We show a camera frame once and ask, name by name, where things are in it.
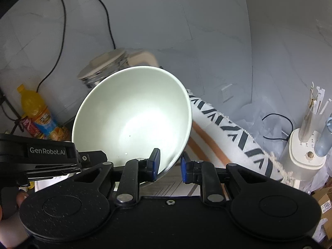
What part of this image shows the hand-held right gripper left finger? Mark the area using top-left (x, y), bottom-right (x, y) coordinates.
top-left (74, 148), bottom-right (161, 206)

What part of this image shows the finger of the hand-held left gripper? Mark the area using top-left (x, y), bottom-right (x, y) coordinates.
top-left (77, 150), bottom-right (108, 170)

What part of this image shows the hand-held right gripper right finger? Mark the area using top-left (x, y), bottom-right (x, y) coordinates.
top-left (181, 153), bottom-right (262, 205)

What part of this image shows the large white bowl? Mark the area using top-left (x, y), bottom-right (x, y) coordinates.
top-left (72, 66), bottom-right (193, 184)

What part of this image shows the person's left hand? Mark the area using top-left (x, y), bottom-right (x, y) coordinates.
top-left (0, 190), bottom-right (29, 248)

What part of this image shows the red drink can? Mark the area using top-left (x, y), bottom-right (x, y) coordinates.
top-left (19, 117), bottom-right (40, 138)

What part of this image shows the orange juice bottle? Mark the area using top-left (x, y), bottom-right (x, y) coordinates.
top-left (17, 84), bottom-right (72, 142)

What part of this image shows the patterned white cloth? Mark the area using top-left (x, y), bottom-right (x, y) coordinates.
top-left (140, 88), bottom-right (295, 198)

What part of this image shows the black metal rack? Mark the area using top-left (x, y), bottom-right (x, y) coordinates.
top-left (0, 87), bottom-right (25, 135)

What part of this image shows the glass kettle on base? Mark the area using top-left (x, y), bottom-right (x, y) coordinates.
top-left (127, 51), bottom-right (159, 68)

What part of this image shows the clear tube with chopsticks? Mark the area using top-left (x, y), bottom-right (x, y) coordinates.
top-left (298, 82), bottom-right (329, 142)

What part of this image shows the cardboard box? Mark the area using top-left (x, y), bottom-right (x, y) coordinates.
top-left (310, 187), bottom-right (332, 249)

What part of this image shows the white wall switch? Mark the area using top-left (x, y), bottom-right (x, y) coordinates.
top-left (222, 83), bottom-right (233, 101)

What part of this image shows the thin black cable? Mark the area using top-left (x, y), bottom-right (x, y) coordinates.
top-left (261, 113), bottom-right (294, 142)

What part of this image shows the black power cable with plug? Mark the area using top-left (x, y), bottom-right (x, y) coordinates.
top-left (36, 0), bottom-right (66, 93)

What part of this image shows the black kettle cable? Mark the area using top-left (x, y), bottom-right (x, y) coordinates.
top-left (84, 0), bottom-right (116, 50)

